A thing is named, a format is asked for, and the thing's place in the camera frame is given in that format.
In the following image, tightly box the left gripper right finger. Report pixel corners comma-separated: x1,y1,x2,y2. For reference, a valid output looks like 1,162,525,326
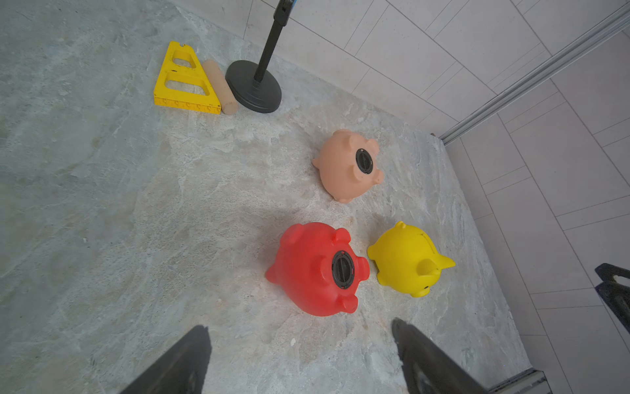
391,318,489,393

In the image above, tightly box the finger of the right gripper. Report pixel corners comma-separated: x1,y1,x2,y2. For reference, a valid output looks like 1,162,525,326
595,263,630,331

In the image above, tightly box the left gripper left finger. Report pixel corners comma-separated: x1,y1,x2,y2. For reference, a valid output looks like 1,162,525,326
121,325,212,394

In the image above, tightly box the yellow piggy bank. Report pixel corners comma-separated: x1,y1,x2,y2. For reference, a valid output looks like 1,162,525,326
367,222,455,298

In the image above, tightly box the red piggy bank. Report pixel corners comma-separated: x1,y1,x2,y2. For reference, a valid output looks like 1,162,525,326
265,223,370,317

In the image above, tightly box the pink piggy bank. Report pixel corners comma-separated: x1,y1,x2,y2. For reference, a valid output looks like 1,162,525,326
312,129,385,204

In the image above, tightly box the black plug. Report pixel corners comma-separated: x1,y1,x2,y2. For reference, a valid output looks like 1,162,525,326
331,251,354,290
355,149,374,174

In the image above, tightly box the small wooden block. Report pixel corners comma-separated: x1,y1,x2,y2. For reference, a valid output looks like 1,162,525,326
202,59,239,115

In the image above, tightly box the yellow triangular block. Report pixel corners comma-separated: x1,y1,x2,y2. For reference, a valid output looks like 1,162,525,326
154,41,221,114

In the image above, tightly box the black microphone stand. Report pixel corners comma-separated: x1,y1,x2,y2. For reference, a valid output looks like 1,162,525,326
225,0,295,113

